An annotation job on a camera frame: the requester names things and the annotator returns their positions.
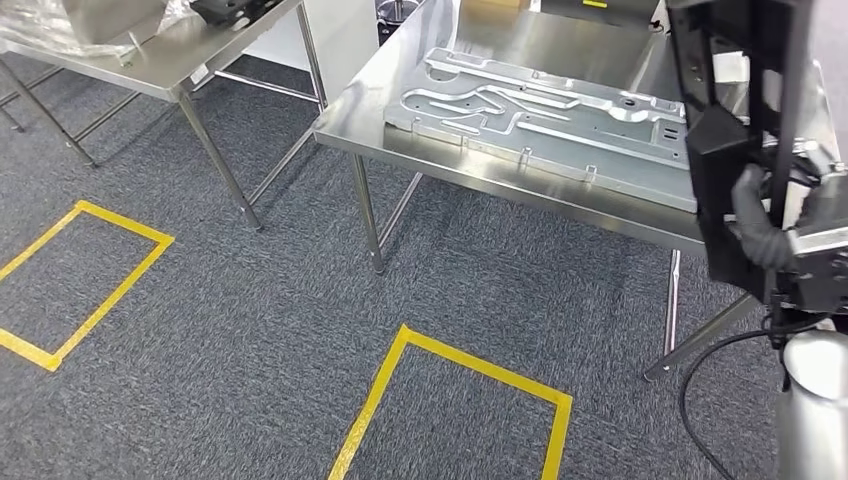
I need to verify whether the clear plastic wrapped panel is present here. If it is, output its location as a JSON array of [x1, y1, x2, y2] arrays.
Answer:
[[0, 0, 200, 60]]

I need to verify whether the steel workbench table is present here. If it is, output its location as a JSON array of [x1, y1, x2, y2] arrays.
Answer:
[[312, 0, 848, 384]]

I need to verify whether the white partition cabinet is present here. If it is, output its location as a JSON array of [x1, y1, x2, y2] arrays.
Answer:
[[241, 0, 380, 106]]

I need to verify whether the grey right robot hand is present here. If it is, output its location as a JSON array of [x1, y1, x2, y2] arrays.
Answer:
[[731, 139, 848, 270]]

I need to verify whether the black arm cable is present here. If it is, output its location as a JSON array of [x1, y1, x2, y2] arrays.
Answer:
[[678, 311, 793, 480]]

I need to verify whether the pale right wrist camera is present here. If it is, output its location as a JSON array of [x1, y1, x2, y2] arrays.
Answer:
[[775, 225, 848, 314]]

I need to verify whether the black plastic frame part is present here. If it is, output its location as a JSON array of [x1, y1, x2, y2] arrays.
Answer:
[[665, 0, 817, 307], [188, 0, 287, 29]]

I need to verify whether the stamped grey metal panel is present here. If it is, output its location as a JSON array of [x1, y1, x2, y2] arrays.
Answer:
[[382, 46, 701, 215]]

